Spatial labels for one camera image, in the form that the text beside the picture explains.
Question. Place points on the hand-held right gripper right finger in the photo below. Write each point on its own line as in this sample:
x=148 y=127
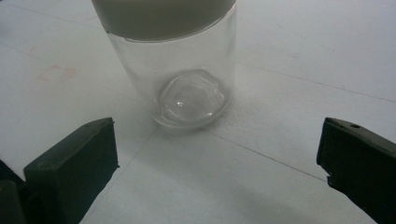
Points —
x=361 y=161

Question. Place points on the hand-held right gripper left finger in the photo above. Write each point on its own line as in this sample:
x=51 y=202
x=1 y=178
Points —
x=74 y=168

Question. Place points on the clear glass jar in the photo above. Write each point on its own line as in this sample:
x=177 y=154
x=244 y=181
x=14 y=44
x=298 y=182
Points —
x=146 y=68

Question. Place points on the white jar lid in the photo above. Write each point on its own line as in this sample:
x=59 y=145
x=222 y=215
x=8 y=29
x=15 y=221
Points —
x=162 y=17

